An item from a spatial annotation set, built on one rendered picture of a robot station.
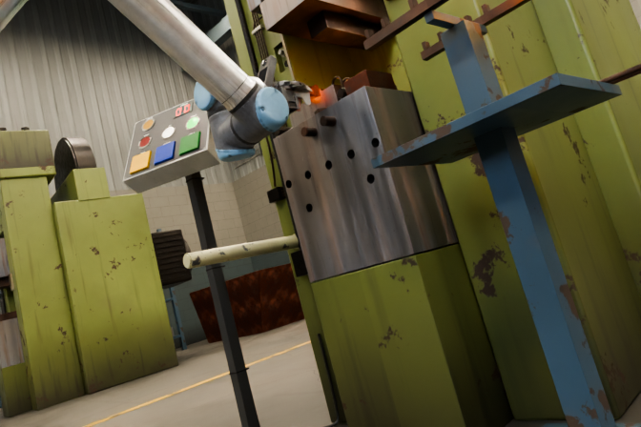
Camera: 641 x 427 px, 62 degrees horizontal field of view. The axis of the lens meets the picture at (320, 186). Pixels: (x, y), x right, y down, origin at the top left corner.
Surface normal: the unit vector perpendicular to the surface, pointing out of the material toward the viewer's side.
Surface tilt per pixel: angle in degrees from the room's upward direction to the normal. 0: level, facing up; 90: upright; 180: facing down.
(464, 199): 90
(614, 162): 90
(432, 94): 90
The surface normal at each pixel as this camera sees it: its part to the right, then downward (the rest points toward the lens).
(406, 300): -0.69, 0.06
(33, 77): 0.68, -0.30
